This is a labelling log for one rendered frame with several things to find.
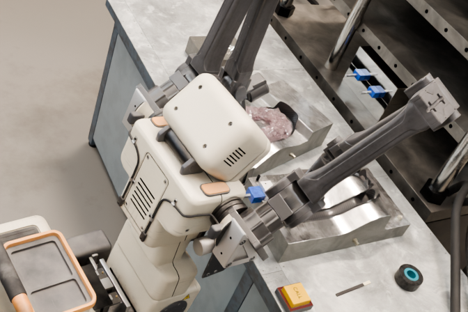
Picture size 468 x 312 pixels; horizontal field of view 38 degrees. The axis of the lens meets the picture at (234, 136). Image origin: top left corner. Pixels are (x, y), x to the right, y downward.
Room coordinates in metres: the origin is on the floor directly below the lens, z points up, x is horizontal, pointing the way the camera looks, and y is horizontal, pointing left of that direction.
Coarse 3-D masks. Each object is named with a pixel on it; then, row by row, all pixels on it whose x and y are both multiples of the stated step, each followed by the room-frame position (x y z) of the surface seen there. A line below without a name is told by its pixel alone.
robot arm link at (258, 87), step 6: (258, 72) 1.59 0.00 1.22; (252, 78) 1.57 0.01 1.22; (258, 78) 1.57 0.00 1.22; (264, 78) 1.58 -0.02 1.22; (252, 84) 1.55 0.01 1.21; (258, 84) 1.56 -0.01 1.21; (264, 84) 1.57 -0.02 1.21; (240, 90) 1.48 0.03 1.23; (246, 90) 1.50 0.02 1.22; (252, 90) 1.53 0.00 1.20; (258, 90) 1.56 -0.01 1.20; (264, 90) 1.57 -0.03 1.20; (234, 96) 1.48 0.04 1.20; (240, 96) 1.49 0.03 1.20; (246, 96) 1.50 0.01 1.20; (252, 96) 1.54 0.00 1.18; (258, 96) 1.56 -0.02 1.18
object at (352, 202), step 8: (360, 176) 1.71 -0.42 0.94; (368, 184) 1.68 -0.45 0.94; (360, 192) 1.63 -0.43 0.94; (368, 192) 1.72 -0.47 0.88; (344, 200) 1.60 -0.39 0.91; (352, 200) 1.61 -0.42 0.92; (360, 200) 1.65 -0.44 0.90; (368, 200) 1.69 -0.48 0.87; (328, 208) 1.57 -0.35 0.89; (336, 208) 1.58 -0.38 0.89; (344, 208) 1.58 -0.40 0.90; (352, 208) 1.58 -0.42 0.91; (312, 216) 1.51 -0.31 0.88; (320, 216) 1.53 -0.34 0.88; (328, 216) 1.54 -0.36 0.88; (336, 216) 1.54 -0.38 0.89
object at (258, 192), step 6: (258, 186) 1.52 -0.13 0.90; (264, 186) 1.51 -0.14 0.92; (270, 186) 1.52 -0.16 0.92; (246, 192) 1.49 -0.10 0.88; (252, 192) 1.48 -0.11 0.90; (258, 192) 1.49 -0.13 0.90; (264, 192) 1.50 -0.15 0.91; (252, 198) 1.47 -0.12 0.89; (258, 198) 1.47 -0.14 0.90; (264, 198) 1.49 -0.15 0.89
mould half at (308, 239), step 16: (272, 176) 1.60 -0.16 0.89; (352, 176) 1.70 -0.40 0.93; (368, 176) 1.83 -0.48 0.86; (336, 192) 1.63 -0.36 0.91; (352, 192) 1.63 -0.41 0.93; (384, 192) 1.78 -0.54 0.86; (368, 208) 1.59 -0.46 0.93; (384, 208) 1.61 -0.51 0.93; (304, 224) 1.46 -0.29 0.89; (320, 224) 1.49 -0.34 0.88; (336, 224) 1.51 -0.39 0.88; (352, 224) 1.53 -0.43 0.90; (368, 224) 1.55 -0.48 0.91; (384, 224) 1.60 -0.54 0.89; (400, 224) 1.66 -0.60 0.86; (272, 240) 1.40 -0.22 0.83; (288, 240) 1.37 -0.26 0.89; (304, 240) 1.39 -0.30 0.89; (320, 240) 1.43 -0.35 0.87; (336, 240) 1.48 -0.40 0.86; (368, 240) 1.58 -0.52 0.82; (288, 256) 1.37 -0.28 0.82; (304, 256) 1.42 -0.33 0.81
